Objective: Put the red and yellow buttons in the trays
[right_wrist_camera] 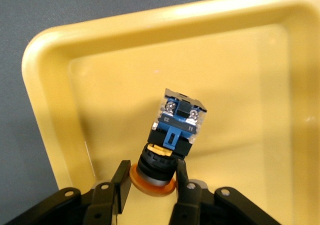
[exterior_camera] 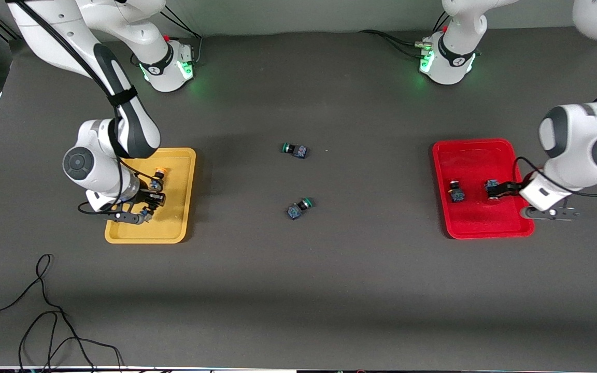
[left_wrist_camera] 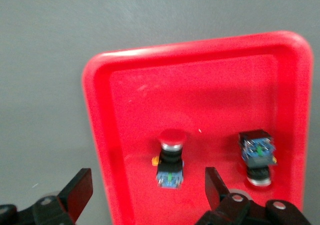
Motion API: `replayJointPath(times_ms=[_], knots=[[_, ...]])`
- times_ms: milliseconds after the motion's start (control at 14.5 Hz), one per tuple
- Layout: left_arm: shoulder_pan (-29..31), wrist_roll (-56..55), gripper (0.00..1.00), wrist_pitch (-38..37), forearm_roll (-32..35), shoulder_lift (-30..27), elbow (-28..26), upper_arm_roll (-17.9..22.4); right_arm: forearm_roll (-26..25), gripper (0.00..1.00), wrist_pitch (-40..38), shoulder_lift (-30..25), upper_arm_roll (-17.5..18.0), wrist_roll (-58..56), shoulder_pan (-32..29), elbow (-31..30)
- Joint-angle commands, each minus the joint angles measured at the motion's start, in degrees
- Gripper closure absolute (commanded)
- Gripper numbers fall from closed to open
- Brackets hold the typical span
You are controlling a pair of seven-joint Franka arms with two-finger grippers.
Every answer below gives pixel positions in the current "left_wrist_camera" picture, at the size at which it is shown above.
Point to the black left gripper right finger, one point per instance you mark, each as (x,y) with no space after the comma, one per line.
(217,192)

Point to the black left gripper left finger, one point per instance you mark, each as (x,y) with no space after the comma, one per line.
(75,197)

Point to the red mushroom push button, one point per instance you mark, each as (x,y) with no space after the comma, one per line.
(257,150)
(170,157)

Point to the red plastic tray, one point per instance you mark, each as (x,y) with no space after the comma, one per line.
(212,105)

